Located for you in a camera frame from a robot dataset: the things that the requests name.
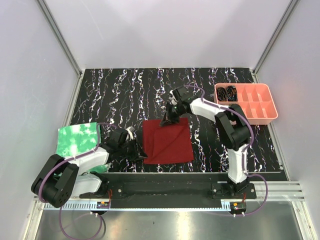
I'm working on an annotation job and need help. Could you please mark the red cloth napkin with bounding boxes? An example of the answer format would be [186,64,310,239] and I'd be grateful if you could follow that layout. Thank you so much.
[142,117,194,165]

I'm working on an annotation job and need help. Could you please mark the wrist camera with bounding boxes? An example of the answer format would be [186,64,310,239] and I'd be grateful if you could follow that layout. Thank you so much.
[125,126,134,141]
[168,90,178,106]

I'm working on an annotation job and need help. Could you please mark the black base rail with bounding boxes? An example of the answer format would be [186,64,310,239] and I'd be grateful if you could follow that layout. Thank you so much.
[99,171,256,210]

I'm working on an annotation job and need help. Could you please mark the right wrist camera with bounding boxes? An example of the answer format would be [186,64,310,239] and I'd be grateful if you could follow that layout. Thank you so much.
[168,90,178,106]

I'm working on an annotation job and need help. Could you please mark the black red hair ties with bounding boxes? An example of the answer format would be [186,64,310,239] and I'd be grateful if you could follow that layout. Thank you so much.
[226,85,238,101]

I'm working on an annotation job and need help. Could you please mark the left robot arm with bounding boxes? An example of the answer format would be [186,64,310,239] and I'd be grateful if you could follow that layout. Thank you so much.
[31,127,148,208]

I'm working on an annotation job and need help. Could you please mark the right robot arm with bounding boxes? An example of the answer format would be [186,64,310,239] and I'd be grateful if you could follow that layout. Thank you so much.
[160,85,253,199]

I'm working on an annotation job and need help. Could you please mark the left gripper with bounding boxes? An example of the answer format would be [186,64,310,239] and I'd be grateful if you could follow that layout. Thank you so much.
[118,137,148,162]

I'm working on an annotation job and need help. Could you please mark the pink compartment tray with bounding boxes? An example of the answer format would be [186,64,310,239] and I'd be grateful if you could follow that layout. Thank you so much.
[213,83,278,125]

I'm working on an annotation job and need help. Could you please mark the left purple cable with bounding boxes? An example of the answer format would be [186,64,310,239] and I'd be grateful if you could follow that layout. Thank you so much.
[38,122,118,240]

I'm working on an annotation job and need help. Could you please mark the green white cloth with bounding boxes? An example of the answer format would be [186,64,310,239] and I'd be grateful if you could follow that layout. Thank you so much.
[56,122,109,176]

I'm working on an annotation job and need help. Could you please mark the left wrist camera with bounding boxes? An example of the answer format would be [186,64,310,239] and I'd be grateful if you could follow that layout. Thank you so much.
[125,126,134,141]

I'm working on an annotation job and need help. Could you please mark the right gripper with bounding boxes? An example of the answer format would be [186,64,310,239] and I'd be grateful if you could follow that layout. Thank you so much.
[159,102,184,128]

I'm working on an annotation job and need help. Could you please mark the black orange hair ties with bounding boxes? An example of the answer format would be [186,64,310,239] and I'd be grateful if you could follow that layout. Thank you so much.
[216,86,228,101]

